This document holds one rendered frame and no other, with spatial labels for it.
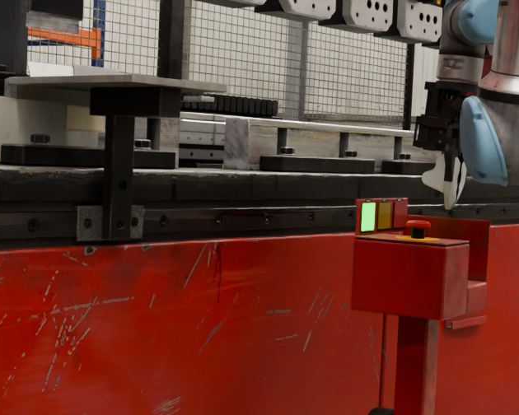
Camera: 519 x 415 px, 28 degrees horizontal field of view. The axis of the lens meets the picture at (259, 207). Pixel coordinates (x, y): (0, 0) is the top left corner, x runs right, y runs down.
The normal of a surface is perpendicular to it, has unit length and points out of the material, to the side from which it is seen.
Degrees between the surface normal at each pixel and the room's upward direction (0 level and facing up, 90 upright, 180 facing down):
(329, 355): 90
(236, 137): 90
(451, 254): 90
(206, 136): 90
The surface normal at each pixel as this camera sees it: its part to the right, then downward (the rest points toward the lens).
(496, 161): -0.02, 0.52
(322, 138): 0.76, 0.07
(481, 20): 0.06, 0.11
